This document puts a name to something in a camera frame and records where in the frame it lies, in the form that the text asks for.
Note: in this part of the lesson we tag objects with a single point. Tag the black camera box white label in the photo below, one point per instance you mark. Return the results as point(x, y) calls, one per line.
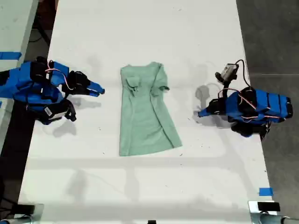
point(58, 110)

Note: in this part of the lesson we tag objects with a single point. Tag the black camera box silver face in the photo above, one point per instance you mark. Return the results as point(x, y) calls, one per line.
point(227, 71)

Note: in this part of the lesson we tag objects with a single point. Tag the metal table bracket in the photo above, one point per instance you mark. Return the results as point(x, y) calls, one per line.
point(253, 211)
point(39, 210)

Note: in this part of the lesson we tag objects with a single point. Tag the pale green T-shirt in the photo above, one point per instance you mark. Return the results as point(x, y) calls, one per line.
point(142, 112)

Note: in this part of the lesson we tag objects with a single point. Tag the small blue tape square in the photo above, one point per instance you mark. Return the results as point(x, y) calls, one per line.
point(265, 191)

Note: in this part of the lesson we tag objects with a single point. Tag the long blue tape strip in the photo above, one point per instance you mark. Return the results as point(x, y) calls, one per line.
point(9, 55)

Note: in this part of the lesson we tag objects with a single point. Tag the white side table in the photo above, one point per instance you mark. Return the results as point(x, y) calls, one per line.
point(14, 25)

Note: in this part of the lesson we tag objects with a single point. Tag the short black camera stalk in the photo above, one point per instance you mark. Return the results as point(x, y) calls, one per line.
point(226, 87)

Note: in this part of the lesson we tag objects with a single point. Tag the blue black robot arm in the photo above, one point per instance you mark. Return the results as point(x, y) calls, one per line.
point(268, 102)
point(25, 79)

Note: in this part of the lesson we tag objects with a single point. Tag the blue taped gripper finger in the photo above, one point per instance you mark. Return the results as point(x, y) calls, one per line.
point(97, 86)
point(93, 93)
point(204, 112)

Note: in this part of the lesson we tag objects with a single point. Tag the small black box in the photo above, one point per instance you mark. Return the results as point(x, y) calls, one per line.
point(25, 209)
point(268, 206)

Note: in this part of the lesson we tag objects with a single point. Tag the grey metal tube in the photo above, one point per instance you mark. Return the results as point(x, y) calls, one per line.
point(14, 220)
point(289, 220)

